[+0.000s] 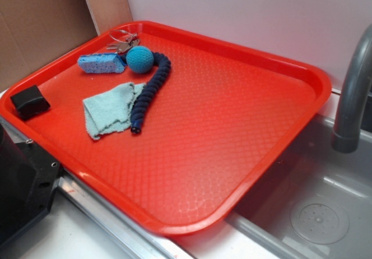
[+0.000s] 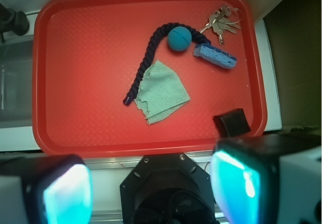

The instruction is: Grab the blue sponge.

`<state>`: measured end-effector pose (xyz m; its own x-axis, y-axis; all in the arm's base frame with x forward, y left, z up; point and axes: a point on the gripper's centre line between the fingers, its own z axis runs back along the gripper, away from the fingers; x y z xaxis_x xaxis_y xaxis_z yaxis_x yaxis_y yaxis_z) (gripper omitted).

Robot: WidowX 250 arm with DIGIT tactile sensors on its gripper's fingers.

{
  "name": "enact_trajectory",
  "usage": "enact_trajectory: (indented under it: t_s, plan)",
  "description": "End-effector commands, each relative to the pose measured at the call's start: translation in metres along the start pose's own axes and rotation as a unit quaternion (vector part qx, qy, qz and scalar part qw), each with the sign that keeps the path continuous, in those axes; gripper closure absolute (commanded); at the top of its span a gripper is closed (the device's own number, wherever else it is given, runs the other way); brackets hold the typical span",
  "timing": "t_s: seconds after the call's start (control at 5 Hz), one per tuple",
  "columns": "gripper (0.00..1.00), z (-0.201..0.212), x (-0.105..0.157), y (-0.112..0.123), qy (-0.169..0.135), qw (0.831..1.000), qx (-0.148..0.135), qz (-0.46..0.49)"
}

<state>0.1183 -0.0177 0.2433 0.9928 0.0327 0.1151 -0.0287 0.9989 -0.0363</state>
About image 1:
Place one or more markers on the grey sink faucet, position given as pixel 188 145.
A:
pixel 354 107

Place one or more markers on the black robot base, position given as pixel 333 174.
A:
pixel 29 178

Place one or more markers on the red plastic tray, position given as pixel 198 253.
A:
pixel 223 116

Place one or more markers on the silver keys on ring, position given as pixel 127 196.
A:
pixel 123 41

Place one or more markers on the brown cardboard panel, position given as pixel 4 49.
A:
pixel 36 32

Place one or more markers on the light teal cloth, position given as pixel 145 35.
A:
pixel 109 112

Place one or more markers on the grey sink basin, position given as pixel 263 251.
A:
pixel 313 202

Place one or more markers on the blue sponge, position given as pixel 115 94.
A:
pixel 101 63

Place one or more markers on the teal dimpled ball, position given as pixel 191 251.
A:
pixel 140 59

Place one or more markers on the black plastic block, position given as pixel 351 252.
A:
pixel 30 102

